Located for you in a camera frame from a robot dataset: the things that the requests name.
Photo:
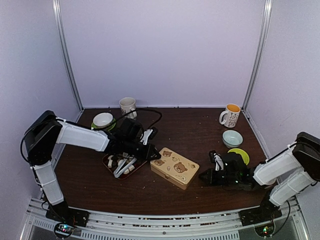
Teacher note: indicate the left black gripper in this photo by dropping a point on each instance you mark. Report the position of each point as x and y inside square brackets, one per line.
[151, 147]

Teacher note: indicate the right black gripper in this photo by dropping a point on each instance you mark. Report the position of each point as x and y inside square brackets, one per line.
[211, 179]

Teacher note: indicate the bear print tin lid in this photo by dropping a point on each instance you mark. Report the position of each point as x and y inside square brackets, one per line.
[174, 163]

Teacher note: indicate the beige tin box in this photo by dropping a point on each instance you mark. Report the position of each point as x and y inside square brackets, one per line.
[181, 181]

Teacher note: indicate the white handled metal tongs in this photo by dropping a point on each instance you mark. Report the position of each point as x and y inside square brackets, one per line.
[124, 165]

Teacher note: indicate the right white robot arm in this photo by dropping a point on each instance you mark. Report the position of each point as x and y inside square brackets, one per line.
[284, 175]

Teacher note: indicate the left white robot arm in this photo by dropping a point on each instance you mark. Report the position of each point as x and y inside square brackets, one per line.
[130, 142]

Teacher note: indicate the dark red chocolate tray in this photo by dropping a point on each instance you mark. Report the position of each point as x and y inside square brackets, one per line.
[111, 163]

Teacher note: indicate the lime green bowl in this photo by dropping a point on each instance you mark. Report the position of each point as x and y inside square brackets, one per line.
[244, 154]

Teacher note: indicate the light blue bowl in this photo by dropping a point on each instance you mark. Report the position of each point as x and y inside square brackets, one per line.
[232, 139]

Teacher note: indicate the green saucer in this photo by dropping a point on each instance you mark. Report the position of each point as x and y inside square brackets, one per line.
[108, 127]

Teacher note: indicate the patterned white mug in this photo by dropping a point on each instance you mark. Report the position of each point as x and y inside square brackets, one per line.
[128, 107]

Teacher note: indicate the dark blue white bowl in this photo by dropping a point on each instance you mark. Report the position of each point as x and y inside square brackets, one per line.
[271, 182]

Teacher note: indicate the orange inside white mug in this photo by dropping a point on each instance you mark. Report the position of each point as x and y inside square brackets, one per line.
[230, 115]

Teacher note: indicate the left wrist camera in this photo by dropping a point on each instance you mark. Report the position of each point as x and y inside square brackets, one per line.
[148, 134]

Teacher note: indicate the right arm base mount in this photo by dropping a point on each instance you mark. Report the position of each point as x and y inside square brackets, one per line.
[260, 217]

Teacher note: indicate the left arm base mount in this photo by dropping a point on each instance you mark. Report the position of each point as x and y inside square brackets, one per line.
[69, 225]

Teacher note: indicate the left aluminium frame post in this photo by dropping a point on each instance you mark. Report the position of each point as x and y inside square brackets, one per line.
[65, 53]

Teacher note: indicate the aluminium frame post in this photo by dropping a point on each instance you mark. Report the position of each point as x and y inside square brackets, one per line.
[263, 35]
[65, 53]

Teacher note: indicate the right aluminium frame post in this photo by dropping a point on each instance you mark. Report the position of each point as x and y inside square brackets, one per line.
[263, 35]

